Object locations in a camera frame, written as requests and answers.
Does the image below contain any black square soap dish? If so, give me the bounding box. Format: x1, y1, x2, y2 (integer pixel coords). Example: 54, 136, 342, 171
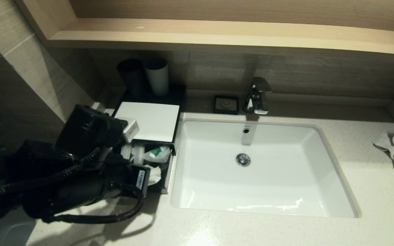
213, 95, 239, 115

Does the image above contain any black plastic cup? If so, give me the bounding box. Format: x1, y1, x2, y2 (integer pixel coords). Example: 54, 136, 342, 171
117, 59, 147, 99

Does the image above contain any grey plastic cup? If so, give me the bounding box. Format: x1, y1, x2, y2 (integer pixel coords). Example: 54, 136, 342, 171
145, 59, 169, 96

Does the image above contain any light wooden shelf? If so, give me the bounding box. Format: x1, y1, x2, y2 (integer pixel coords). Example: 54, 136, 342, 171
14, 0, 394, 58

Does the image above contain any smooth black arm cable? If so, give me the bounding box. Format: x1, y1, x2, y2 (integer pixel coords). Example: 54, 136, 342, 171
43, 184, 146, 225

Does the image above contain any small white packet green label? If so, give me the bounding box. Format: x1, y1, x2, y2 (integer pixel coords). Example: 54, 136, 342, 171
143, 145, 171, 164
144, 165, 163, 187

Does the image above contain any chrome drain stopper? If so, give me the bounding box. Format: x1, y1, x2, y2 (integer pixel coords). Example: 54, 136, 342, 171
236, 153, 251, 167

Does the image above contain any white ceramic sink basin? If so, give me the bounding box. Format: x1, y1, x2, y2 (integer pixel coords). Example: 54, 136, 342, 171
170, 118, 361, 218

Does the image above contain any chrome faucet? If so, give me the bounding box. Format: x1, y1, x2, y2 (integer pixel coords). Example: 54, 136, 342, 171
243, 77, 273, 115

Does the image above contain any clear toothbrush packet green label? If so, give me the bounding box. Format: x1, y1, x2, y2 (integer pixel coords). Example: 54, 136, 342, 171
134, 143, 145, 164

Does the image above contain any grey rounded fixture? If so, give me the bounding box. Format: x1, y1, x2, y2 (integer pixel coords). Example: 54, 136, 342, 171
0, 208, 37, 246

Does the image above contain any black cup tray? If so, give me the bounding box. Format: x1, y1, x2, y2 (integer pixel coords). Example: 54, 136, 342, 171
125, 84, 187, 105

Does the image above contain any black box with white top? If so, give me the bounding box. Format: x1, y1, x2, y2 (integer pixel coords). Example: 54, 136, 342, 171
113, 99, 185, 147

